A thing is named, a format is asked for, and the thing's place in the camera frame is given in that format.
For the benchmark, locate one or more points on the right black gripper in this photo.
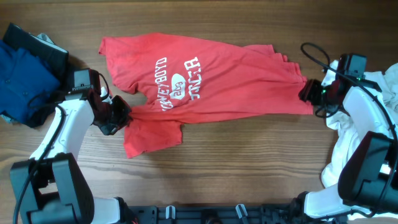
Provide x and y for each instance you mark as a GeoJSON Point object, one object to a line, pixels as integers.
{"type": "Point", "coordinates": [311, 93]}

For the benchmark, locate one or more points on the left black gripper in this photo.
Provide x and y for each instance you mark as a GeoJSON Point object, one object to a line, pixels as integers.
{"type": "Point", "coordinates": [112, 113]}

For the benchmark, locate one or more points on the red printed t-shirt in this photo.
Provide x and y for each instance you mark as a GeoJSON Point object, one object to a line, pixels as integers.
{"type": "Point", "coordinates": [187, 80]}

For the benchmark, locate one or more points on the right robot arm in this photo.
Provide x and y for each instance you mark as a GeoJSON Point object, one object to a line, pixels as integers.
{"type": "Point", "coordinates": [367, 182]}

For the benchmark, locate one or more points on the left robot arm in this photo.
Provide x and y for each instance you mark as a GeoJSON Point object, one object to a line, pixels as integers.
{"type": "Point", "coordinates": [49, 187]}

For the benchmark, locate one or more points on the white t-shirt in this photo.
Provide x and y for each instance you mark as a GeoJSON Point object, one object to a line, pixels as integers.
{"type": "Point", "coordinates": [348, 139]}

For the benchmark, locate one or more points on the black folded garment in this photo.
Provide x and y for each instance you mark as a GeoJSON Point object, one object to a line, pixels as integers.
{"type": "Point", "coordinates": [56, 62]}

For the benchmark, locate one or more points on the blue folded shirt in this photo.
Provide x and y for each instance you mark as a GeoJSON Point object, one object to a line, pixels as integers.
{"type": "Point", "coordinates": [25, 83]}

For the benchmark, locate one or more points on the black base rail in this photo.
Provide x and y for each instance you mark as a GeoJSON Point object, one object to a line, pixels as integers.
{"type": "Point", "coordinates": [240, 213]}

